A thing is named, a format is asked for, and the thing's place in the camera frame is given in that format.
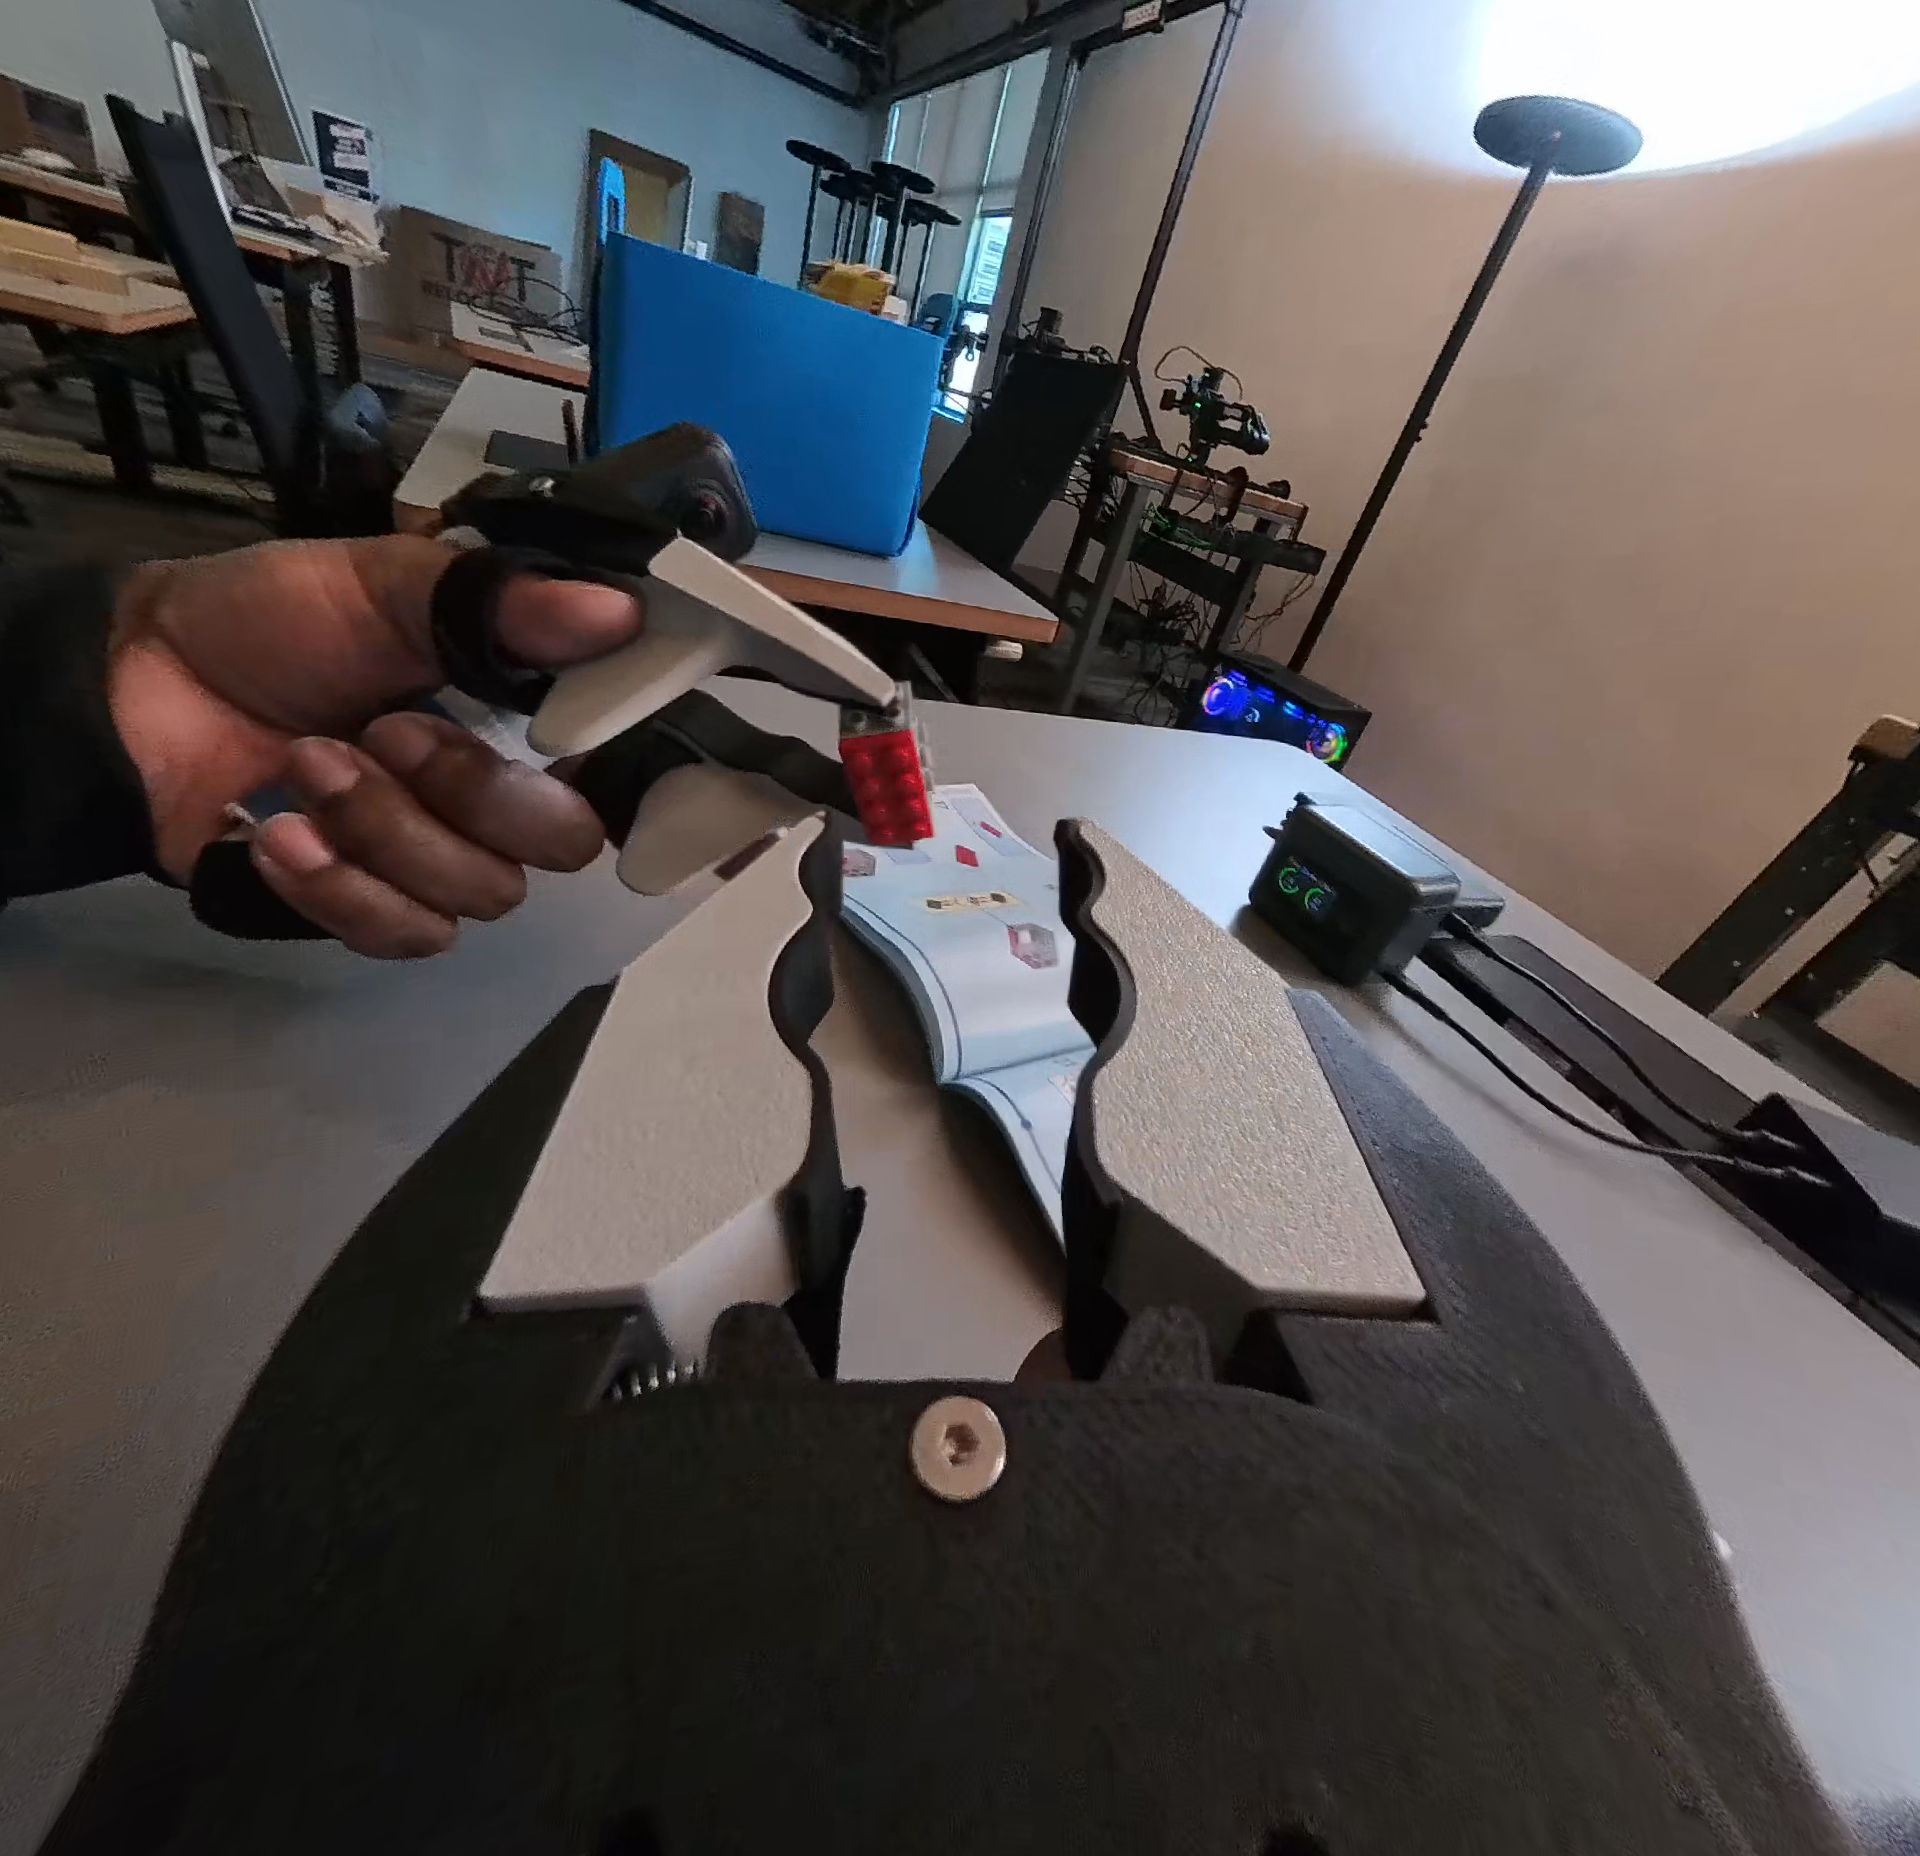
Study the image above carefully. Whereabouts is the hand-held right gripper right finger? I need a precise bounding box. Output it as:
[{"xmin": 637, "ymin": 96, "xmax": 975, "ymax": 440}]
[{"xmin": 1054, "ymin": 819, "xmax": 1431, "ymax": 1387}]

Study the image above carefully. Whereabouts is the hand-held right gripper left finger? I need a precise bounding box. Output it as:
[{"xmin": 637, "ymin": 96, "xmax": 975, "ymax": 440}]
[{"xmin": 477, "ymin": 812, "xmax": 871, "ymax": 1364}]

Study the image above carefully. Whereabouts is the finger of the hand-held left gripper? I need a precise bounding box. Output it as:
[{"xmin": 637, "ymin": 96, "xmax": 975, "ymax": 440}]
[
  {"xmin": 643, "ymin": 532, "xmax": 913, "ymax": 710},
  {"xmin": 657, "ymin": 688, "xmax": 865, "ymax": 817}
]

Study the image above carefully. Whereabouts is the red and grey brick assembly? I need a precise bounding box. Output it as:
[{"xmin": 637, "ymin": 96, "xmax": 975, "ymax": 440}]
[{"xmin": 837, "ymin": 682, "xmax": 945, "ymax": 850}]

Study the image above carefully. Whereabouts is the person's left forearm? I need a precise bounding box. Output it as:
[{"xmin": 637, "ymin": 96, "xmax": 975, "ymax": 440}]
[{"xmin": 0, "ymin": 559, "xmax": 175, "ymax": 915}]

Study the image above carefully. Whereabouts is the grey desk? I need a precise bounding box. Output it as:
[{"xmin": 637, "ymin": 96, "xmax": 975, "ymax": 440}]
[{"xmin": 0, "ymin": 679, "xmax": 1920, "ymax": 1856}]

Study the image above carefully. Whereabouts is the person's left hand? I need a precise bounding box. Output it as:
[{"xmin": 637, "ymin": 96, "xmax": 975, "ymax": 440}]
[{"xmin": 109, "ymin": 537, "xmax": 651, "ymax": 962}]

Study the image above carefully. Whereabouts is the blue felt storage bin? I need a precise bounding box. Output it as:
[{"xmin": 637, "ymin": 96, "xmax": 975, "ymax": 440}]
[{"xmin": 582, "ymin": 229, "xmax": 950, "ymax": 560}]

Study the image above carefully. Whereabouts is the grey table with wooden edge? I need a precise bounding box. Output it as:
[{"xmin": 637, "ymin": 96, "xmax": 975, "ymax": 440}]
[{"xmin": 393, "ymin": 363, "xmax": 1063, "ymax": 651}]

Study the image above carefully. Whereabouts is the cardboard box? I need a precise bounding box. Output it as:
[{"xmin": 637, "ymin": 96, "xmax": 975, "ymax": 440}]
[{"xmin": 382, "ymin": 206, "xmax": 570, "ymax": 377}]

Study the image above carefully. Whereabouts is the black power adapter box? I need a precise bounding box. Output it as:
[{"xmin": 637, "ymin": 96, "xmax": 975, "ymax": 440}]
[{"xmin": 1248, "ymin": 794, "xmax": 1464, "ymax": 989}]

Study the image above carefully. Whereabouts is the black panel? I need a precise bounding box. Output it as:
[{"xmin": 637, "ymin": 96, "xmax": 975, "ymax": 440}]
[{"xmin": 918, "ymin": 349, "xmax": 1131, "ymax": 577}]

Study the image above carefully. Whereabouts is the light blue instruction booklet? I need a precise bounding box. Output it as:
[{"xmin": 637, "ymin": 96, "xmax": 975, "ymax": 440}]
[{"xmin": 833, "ymin": 783, "xmax": 1121, "ymax": 1245}]

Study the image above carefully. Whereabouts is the black flat dock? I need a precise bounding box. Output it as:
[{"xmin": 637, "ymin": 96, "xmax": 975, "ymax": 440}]
[{"xmin": 1416, "ymin": 919, "xmax": 1920, "ymax": 1364}]

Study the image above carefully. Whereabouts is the cluster of black bar stools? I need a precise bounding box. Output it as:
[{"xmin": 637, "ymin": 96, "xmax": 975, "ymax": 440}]
[{"xmin": 785, "ymin": 138, "xmax": 966, "ymax": 291}]

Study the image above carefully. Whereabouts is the equipment rack with green lights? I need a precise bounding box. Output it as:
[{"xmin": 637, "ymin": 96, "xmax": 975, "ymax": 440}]
[{"xmin": 1051, "ymin": 341, "xmax": 1334, "ymax": 718}]

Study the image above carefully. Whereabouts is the desktop computer with coloured lights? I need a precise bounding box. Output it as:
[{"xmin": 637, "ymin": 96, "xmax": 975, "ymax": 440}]
[{"xmin": 1183, "ymin": 652, "xmax": 1374, "ymax": 774}]

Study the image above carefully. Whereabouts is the black office chair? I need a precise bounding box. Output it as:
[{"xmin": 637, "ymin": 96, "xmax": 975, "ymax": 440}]
[{"xmin": 105, "ymin": 93, "xmax": 396, "ymax": 539}]

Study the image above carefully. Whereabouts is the wooden workbench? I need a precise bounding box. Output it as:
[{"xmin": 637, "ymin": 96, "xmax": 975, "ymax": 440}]
[{"xmin": 0, "ymin": 152, "xmax": 370, "ymax": 517}]

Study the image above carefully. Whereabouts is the silver monitor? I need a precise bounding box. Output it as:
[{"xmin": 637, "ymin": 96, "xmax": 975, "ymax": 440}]
[{"xmin": 142, "ymin": 0, "xmax": 313, "ymax": 227}]

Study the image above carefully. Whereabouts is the black power brick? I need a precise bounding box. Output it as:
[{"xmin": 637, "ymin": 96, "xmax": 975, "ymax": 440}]
[{"xmin": 1740, "ymin": 1090, "xmax": 1920, "ymax": 1266}]

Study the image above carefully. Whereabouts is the black wooden trestle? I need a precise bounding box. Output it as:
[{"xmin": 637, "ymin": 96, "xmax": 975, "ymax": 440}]
[{"xmin": 1657, "ymin": 716, "xmax": 1920, "ymax": 1057}]

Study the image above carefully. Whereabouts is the black floor lamp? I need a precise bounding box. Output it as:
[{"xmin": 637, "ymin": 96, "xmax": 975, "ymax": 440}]
[{"xmin": 1293, "ymin": 93, "xmax": 1648, "ymax": 675}]

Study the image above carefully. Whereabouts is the framed wall picture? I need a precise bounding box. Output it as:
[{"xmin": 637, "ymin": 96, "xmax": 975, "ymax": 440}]
[{"xmin": 584, "ymin": 128, "xmax": 692, "ymax": 260}]

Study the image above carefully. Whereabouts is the black cable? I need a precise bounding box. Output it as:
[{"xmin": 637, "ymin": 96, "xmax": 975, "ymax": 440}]
[{"xmin": 1377, "ymin": 962, "xmax": 1840, "ymax": 1187}]

